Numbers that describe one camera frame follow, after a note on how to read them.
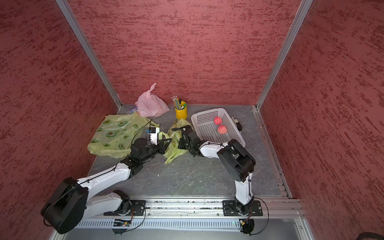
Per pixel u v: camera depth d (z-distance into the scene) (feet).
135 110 3.82
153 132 2.40
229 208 2.43
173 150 2.86
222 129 3.29
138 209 2.44
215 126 3.50
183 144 2.72
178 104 3.42
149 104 3.45
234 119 3.49
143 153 2.17
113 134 3.26
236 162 1.70
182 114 3.52
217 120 3.46
